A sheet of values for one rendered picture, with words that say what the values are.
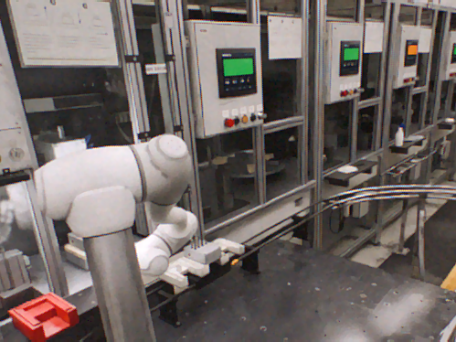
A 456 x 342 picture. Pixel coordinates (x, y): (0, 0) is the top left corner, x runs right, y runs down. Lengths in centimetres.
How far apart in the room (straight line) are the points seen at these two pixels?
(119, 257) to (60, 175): 20
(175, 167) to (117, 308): 32
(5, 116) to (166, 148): 61
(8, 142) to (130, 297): 66
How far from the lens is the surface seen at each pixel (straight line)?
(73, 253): 179
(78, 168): 89
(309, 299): 180
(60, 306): 145
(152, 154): 91
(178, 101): 172
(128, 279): 93
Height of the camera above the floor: 168
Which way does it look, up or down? 21 degrees down
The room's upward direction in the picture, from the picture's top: 2 degrees counter-clockwise
